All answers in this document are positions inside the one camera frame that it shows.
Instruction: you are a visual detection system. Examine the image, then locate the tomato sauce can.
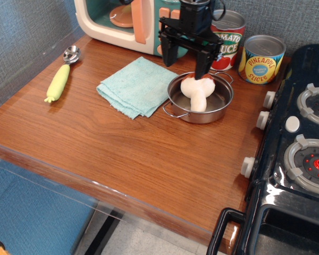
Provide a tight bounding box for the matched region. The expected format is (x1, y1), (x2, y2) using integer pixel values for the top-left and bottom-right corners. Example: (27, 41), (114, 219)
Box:
(211, 10), (246, 71)

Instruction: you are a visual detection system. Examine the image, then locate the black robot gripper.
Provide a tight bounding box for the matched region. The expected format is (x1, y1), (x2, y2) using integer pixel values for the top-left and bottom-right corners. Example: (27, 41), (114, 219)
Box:
(159, 1), (223, 80)

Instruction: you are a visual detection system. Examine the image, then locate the white round stove button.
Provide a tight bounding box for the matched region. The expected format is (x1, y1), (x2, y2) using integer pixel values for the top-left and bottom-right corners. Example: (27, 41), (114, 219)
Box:
(284, 116), (300, 133)

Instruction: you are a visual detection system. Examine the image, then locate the pineapple slices can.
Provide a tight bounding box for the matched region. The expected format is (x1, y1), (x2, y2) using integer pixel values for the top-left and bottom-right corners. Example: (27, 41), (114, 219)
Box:
(238, 35), (286, 84)

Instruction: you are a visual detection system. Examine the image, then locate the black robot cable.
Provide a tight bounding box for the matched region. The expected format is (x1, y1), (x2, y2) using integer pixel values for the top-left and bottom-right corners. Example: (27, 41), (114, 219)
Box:
(209, 0), (227, 22)

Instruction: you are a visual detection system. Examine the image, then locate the white stove knob upper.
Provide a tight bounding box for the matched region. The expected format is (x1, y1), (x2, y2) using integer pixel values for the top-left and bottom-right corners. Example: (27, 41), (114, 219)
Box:
(263, 91), (276, 109)

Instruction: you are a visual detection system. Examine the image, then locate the grey upper stove burner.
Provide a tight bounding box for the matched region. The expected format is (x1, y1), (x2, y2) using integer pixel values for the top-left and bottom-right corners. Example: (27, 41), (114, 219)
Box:
(297, 83), (319, 125)

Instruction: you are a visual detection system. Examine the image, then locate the grey stove burner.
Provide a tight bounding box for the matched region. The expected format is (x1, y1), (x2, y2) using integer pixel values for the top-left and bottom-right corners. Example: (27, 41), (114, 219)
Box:
(297, 83), (319, 125)
(283, 134), (319, 195)

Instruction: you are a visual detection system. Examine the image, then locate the white stove knob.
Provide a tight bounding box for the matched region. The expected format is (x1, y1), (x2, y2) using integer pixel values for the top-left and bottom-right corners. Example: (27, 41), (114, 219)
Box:
(256, 111), (270, 130)
(263, 91), (276, 109)
(240, 157), (255, 179)

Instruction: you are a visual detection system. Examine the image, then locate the white stove knob middle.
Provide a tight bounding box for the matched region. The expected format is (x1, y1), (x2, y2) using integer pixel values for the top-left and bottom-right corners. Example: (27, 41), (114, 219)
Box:
(256, 111), (270, 130)

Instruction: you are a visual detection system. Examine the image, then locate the spoon with yellow-green handle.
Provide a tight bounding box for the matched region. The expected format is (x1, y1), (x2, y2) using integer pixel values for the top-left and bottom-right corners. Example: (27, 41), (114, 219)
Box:
(44, 45), (81, 103)

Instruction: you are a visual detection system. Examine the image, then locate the black toy stove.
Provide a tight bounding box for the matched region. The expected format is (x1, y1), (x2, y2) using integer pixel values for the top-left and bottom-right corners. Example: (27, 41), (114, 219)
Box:
(207, 44), (319, 254)

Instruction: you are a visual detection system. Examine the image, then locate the teal toy microwave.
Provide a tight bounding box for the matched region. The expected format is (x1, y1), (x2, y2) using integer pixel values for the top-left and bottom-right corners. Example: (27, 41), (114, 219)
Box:
(74, 0), (181, 56)

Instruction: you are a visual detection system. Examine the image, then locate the light blue folded cloth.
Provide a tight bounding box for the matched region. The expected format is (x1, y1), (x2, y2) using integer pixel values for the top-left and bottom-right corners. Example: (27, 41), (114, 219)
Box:
(96, 57), (178, 120)

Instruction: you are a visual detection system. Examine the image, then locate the white stove knob lower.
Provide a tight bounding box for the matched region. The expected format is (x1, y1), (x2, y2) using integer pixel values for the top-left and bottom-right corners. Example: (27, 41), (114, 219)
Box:
(240, 157), (255, 179)

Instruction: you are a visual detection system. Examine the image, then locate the grey lower stove burner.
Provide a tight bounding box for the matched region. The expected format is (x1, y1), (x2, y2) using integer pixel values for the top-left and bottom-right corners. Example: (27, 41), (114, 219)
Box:
(283, 134), (319, 195)

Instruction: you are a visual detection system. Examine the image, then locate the white plush mushroom toy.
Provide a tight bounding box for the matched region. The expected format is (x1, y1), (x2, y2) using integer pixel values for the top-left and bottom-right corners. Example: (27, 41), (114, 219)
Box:
(180, 72), (215, 112)

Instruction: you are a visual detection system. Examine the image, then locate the small steel pan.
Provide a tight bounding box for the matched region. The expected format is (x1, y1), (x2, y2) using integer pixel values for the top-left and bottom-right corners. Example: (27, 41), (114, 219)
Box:
(163, 72), (234, 124)

